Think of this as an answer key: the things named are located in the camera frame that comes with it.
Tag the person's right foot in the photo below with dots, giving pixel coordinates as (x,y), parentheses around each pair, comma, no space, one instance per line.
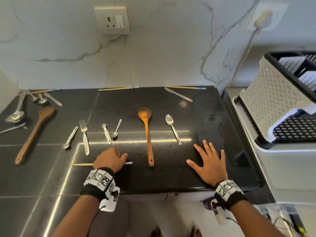
(196,232)

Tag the orange wooden spoon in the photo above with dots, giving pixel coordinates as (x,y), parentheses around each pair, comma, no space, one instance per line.
(147,135)

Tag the white power plug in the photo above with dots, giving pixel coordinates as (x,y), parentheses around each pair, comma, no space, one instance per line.
(263,19)

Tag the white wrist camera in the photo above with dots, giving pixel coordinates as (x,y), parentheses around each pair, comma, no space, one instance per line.
(219,212)
(111,203)

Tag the black wristband white markers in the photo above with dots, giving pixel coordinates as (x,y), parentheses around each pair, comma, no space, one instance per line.
(229,191)
(98,180)

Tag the person's left forearm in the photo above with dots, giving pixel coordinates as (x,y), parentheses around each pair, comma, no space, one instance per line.
(76,217)

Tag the steel butter knife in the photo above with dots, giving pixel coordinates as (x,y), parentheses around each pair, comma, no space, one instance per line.
(177,94)
(53,99)

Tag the person's right hand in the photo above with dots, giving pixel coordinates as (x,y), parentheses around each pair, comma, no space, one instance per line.
(212,170)

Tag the large steel ladle spoon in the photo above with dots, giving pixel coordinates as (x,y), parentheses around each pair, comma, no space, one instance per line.
(14,116)

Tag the black right wristband white markers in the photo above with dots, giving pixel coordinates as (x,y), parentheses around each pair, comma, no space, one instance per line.
(229,191)

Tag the black left wristband white markers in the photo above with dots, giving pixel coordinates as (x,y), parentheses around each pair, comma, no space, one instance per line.
(98,180)

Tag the steel tablespoon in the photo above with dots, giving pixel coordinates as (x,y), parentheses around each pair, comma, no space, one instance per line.
(169,120)

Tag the person's right forearm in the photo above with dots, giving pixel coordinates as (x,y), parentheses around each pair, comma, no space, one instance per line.
(254,219)

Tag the white wall socket with switch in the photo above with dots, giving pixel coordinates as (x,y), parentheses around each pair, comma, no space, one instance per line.
(112,20)

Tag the person's left hand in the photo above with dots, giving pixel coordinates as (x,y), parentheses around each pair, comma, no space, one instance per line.
(109,159)

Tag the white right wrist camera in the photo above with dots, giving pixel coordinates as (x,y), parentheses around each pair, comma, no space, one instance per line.
(219,212)

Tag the person's foot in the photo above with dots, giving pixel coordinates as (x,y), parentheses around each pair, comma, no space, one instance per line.
(156,232)
(196,232)

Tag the white and black dish rack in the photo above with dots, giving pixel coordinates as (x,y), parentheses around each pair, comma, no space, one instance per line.
(269,96)

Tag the steel fork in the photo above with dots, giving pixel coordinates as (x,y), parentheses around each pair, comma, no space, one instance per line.
(12,128)
(85,139)

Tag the person's left foot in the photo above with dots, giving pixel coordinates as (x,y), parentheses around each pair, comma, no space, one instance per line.
(156,232)

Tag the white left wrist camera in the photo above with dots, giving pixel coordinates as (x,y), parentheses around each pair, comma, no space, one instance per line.
(111,203)

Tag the small steel teaspoon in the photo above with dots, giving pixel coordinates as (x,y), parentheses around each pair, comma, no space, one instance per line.
(114,134)

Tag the small steel spoon back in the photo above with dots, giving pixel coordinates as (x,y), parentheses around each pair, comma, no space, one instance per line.
(42,101)

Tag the white wall socket with plug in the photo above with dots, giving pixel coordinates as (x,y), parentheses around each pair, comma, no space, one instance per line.
(279,14)

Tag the steel butter knife back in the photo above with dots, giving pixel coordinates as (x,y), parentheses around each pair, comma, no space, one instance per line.
(53,99)

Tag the dark brown wooden spoon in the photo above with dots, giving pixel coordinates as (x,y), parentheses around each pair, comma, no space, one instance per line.
(34,135)

